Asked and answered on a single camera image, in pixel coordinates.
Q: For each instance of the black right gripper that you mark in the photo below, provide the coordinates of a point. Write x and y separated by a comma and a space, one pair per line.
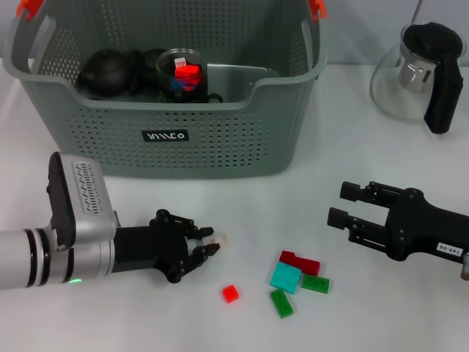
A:
425, 227

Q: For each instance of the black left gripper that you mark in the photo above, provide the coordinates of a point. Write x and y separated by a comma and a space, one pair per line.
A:
146, 245

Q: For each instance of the blue toy brick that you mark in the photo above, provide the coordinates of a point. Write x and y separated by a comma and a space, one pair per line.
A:
177, 86

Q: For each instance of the white pink toy brick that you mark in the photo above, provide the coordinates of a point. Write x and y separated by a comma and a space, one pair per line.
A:
179, 61

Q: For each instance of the glass teacup black holder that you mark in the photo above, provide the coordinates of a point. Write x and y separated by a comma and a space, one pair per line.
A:
203, 78
148, 62

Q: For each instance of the black clay teapot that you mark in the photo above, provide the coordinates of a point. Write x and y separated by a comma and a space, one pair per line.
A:
106, 73

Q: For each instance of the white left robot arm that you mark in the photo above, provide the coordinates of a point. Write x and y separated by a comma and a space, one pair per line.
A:
36, 260

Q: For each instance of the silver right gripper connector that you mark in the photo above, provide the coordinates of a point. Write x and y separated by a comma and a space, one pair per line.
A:
465, 267

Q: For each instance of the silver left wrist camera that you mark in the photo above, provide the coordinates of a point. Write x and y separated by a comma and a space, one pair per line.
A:
84, 198

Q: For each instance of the teal toy brick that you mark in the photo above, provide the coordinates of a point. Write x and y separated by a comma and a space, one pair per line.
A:
286, 278

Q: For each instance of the dark red toy brick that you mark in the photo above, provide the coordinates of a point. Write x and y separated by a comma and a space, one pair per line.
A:
304, 264

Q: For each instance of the beige translucent toy brick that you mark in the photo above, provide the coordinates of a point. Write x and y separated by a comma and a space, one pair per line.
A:
222, 240

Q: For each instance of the green toy brick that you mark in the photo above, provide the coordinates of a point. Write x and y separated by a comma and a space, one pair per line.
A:
315, 284
282, 304

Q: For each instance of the grey perforated storage bin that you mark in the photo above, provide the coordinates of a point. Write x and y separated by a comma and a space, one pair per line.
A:
183, 154

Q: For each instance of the large orange-red toy brick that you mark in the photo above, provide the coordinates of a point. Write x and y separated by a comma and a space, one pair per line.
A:
187, 72

